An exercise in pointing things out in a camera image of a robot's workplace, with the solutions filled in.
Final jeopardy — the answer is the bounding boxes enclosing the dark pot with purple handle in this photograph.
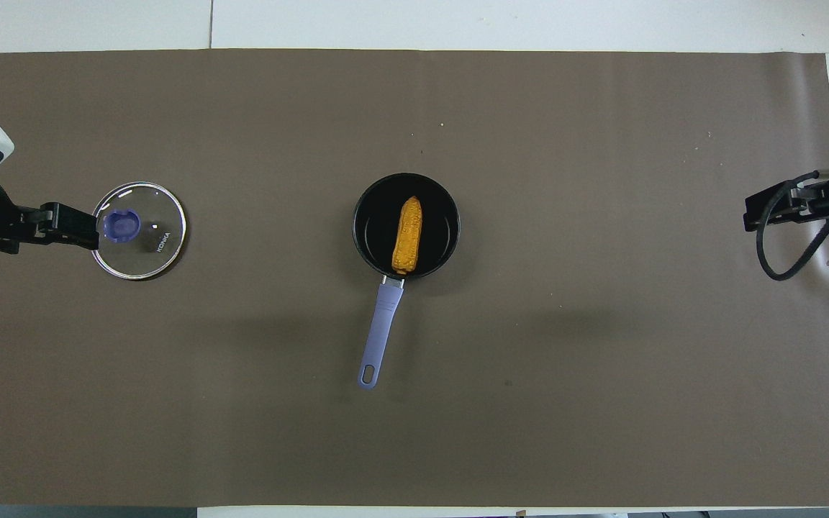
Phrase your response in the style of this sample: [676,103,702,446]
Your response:
[352,173,461,390]

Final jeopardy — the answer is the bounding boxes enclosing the brown table mat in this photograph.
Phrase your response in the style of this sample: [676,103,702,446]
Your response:
[0,48,829,509]

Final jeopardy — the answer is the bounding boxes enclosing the glass lid with purple knob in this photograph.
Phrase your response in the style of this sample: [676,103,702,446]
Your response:
[91,181,188,281]

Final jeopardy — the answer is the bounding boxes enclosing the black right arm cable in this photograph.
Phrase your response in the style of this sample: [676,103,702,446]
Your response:
[756,168,829,282]

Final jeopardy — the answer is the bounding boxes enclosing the yellow corn cob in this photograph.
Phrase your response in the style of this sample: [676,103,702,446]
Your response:
[391,196,424,276]

